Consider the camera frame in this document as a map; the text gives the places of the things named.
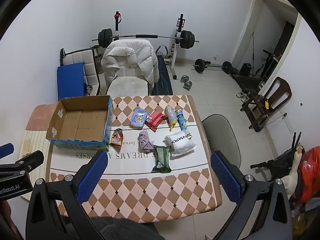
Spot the green packet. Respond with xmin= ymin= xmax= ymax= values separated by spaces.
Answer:
xmin=152 ymin=145 xmax=173 ymax=173

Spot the cardboard box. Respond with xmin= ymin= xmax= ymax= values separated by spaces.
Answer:
xmin=46 ymin=95 xmax=115 ymax=153

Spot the black speaker box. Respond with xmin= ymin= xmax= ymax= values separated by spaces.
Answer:
xmin=239 ymin=63 xmax=252 ymax=77

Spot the folded exercise machine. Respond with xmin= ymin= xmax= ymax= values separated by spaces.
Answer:
xmin=252 ymin=50 xmax=283 ymax=80

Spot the light blue tissue packet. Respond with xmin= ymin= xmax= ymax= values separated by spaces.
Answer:
xmin=130 ymin=107 xmax=148 ymax=130

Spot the purple cloth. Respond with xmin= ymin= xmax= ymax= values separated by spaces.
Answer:
xmin=138 ymin=129 xmax=155 ymax=152

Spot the white goose plush toy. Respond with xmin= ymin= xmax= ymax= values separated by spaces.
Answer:
xmin=280 ymin=147 xmax=306 ymax=200

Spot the grey plastic chair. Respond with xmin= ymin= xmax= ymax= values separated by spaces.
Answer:
xmin=201 ymin=114 xmax=242 ymax=170

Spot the dark fleece garment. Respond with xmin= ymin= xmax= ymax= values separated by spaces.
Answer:
xmin=90 ymin=216 xmax=160 ymax=240

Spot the silver mesh pouch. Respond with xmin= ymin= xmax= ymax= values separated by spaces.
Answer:
xmin=164 ymin=105 xmax=178 ymax=130

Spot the short floor barbell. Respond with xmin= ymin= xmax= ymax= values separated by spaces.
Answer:
xmin=192 ymin=58 xmax=233 ymax=74

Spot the red packet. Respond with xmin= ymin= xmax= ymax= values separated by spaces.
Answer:
xmin=145 ymin=110 xmax=167 ymax=132

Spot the orange cartoon snack packet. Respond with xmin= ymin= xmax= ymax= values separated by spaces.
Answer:
xmin=110 ymin=128 xmax=124 ymax=147

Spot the dark low bench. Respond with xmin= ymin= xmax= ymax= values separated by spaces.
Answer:
xmin=232 ymin=74 xmax=265 ymax=90

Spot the red plastic bag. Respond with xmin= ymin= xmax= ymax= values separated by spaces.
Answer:
xmin=297 ymin=146 xmax=320 ymax=203

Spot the blue tube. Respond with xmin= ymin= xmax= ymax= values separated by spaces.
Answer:
xmin=175 ymin=109 xmax=189 ymax=131

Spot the white printed pouch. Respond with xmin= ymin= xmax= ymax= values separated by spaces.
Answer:
xmin=164 ymin=130 xmax=197 ymax=157

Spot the racked barbell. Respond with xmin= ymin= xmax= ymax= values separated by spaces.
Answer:
xmin=91 ymin=29 xmax=200 ymax=50

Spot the black blue bench pad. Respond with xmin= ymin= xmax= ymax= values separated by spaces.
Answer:
xmin=151 ymin=55 xmax=174 ymax=96

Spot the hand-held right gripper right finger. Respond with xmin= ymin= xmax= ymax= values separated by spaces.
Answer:
xmin=211 ymin=150 xmax=293 ymax=240

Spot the white tufted cushion chair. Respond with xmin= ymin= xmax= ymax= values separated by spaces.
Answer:
xmin=59 ymin=47 xmax=100 ymax=97

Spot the blue folded mat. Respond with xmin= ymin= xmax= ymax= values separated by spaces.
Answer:
xmin=57 ymin=62 xmax=84 ymax=100

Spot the black antenna router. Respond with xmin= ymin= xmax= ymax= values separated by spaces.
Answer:
xmin=251 ymin=131 xmax=304 ymax=182

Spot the brown wooden chair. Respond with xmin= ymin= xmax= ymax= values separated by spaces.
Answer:
xmin=240 ymin=77 xmax=292 ymax=132

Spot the white puffer jacket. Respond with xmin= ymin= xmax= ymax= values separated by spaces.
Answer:
xmin=101 ymin=39 xmax=160 ymax=88

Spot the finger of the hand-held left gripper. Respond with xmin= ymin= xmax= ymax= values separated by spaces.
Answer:
xmin=0 ymin=143 xmax=14 ymax=159
xmin=0 ymin=150 xmax=45 ymax=177

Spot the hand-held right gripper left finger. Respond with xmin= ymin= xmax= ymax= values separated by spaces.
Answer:
xmin=26 ymin=150 xmax=109 ymax=240

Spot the white barbell rack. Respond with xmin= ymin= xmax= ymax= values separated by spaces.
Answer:
xmin=112 ymin=11 xmax=187 ymax=80

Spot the white door frame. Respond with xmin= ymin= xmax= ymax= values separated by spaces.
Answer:
xmin=231 ymin=0 xmax=303 ymax=68

